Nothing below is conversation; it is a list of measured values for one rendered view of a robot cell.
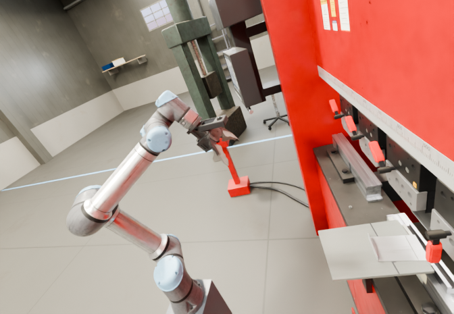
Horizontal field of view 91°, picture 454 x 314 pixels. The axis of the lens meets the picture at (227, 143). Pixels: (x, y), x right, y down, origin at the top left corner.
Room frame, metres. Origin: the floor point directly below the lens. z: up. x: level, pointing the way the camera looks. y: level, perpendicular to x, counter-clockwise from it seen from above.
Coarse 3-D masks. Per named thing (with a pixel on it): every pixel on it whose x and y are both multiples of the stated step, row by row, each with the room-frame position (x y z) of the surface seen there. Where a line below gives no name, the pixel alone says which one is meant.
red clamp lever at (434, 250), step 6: (426, 234) 0.28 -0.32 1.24; (432, 234) 0.27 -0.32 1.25; (438, 234) 0.27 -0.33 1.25; (444, 234) 0.26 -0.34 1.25; (450, 234) 0.26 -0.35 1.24; (432, 240) 0.27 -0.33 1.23; (438, 240) 0.27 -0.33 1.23; (426, 246) 0.28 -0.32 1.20; (432, 246) 0.27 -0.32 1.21; (438, 246) 0.27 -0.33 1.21; (426, 252) 0.28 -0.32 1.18; (432, 252) 0.27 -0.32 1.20; (438, 252) 0.26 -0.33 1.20; (426, 258) 0.28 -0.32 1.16; (432, 258) 0.27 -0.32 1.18; (438, 258) 0.26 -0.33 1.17
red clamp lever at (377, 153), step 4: (368, 144) 0.54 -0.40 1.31; (372, 144) 0.53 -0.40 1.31; (376, 144) 0.52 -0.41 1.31; (372, 148) 0.52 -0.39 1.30; (376, 148) 0.51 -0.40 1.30; (372, 152) 0.52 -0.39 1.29; (376, 152) 0.51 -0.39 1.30; (380, 152) 0.50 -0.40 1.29; (376, 156) 0.50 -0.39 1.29; (380, 156) 0.49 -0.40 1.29; (376, 160) 0.49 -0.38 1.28; (380, 160) 0.49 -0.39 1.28; (384, 160) 0.49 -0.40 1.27; (380, 164) 0.48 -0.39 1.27; (384, 164) 0.48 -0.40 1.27; (380, 168) 0.47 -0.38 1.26; (384, 168) 0.47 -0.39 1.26; (388, 168) 0.46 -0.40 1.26; (392, 168) 0.46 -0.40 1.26; (380, 172) 0.47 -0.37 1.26; (384, 172) 0.46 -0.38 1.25; (388, 172) 0.46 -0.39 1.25
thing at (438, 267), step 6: (408, 228) 0.46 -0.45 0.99; (414, 228) 0.45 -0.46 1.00; (414, 234) 0.43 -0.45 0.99; (420, 234) 0.42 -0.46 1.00; (420, 240) 0.41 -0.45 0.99; (438, 264) 0.34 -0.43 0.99; (444, 264) 0.33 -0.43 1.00; (438, 270) 0.32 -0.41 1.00; (444, 270) 0.32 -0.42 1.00; (438, 276) 0.31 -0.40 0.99; (444, 276) 0.31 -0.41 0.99; (450, 276) 0.30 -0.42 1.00; (438, 282) 0.31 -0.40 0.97; (444, 282) 0.29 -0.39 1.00; (450, 282) 0.29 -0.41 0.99; (444, 288) 0.29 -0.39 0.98; (450, 288) 0.28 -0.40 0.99
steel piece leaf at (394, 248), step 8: (376, 240) 0.45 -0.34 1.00; (384, 240) 0.44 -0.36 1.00; (392, 240) 0.43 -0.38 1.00; (400, 240) 0.43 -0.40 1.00; (376, 248) 0.43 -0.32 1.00; (384, 248) 0.42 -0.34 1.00; (392, 248) 0.41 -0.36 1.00; (400, 248) 0.40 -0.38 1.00; (408, 248) 0.40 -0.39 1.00; (376, 256) 0.40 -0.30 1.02; (384, 256) 0.40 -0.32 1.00; (392, 256) 0.39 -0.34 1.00; (400, 256) 0.38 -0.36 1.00; (408, 256) 0.38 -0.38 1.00
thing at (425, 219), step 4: (412, 212) 0.44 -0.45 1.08; (416, 212) 0.41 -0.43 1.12; (420, 212) 0.40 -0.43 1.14; (416, 216) 0.41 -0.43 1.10; (420, 216) 0.40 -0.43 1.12; (424, 216) 0.38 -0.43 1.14; (428, 216) 0.37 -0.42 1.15; (420, 220) 0.40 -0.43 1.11; (424, 220) 0.38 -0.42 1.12; (428, 220) 0.37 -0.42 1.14; (424, 224) 0.38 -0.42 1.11; (428, 224) 0.37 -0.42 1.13; (428, 228) 0.36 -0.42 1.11
